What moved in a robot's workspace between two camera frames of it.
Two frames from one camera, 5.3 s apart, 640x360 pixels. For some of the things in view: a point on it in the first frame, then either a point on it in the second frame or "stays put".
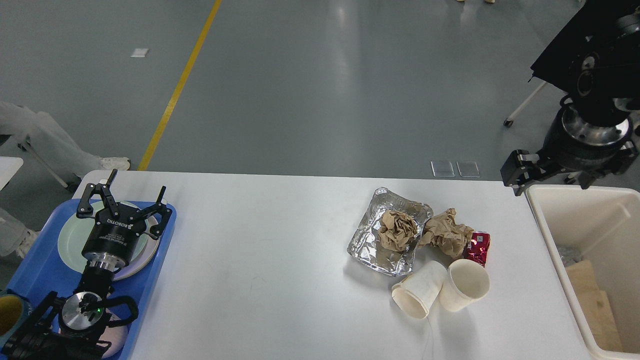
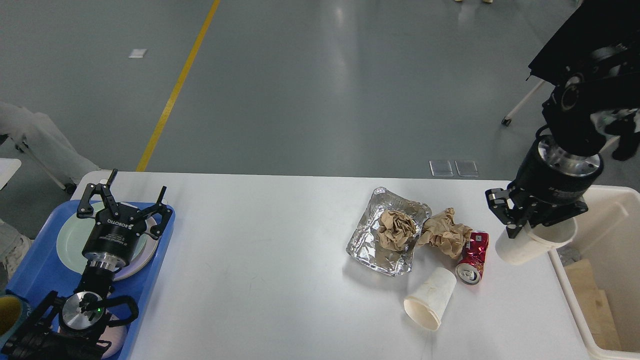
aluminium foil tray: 365,244 stays put
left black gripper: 114,233 stays put
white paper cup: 466,282 → 534,240
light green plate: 75,232 stays put
